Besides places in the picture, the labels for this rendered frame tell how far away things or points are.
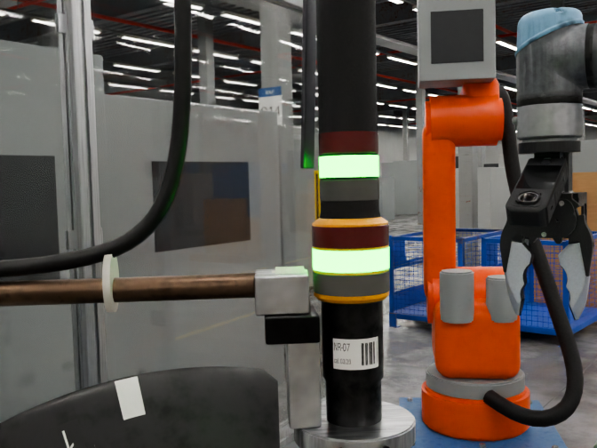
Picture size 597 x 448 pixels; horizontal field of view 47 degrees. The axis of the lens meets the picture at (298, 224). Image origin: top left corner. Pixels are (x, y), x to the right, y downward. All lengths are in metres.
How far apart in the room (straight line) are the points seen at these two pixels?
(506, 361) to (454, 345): 0.31
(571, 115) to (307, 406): 0.57
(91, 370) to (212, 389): 0.67
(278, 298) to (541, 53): 0.56
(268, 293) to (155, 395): 0.19
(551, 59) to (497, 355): 3.49
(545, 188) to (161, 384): 0.48
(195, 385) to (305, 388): 0.17
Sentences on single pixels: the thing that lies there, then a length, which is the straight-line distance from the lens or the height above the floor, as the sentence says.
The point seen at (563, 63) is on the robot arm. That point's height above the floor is 1.72.
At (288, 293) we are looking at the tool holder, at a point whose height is 1.53.
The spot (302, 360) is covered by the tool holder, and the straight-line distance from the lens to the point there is 0.38.
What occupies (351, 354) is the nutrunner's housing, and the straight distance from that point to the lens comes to 0.38.
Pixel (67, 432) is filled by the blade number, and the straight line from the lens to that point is 0.53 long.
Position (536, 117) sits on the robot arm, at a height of 1.66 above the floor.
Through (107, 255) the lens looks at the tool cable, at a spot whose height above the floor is 1.55.
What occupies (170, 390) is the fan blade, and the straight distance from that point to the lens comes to 0.54.
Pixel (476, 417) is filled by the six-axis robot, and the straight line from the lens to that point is 4.28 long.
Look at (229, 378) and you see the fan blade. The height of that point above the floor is 1.44.
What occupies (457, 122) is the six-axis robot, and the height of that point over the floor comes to 1.91.
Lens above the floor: 1.59
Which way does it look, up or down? 4 degrees down
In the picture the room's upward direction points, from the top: 2 degrees counter-clockwise
